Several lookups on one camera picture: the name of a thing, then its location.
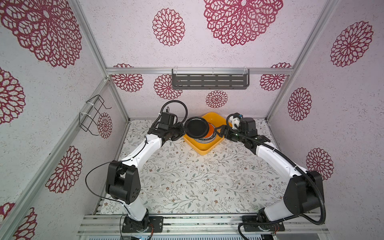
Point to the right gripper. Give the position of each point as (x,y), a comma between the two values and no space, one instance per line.
(225,128)

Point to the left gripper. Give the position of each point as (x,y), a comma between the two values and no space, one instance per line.
(181,130)

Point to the orange plate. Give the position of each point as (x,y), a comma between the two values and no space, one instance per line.
(210,132)

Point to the small black plate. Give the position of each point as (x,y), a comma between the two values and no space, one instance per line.
(196,127)

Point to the teal patterned plate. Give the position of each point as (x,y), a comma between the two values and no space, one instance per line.
(205,140)

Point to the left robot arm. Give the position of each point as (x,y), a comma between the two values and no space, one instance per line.
(123,177)

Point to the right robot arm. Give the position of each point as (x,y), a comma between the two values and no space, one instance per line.
(304,195)

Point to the yellow plastic bin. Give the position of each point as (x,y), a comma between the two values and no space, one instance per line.
(202,149)

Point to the grey wall shelf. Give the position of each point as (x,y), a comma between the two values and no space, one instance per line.
(210,79)

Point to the black wire rack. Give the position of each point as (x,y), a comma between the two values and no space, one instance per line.
(89,117)

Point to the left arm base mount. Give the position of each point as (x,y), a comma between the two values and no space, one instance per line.
(149,224)

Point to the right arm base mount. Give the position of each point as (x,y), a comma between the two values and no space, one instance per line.
(257,223)

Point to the aluminium front rail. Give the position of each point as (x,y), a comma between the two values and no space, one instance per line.
(204,224)

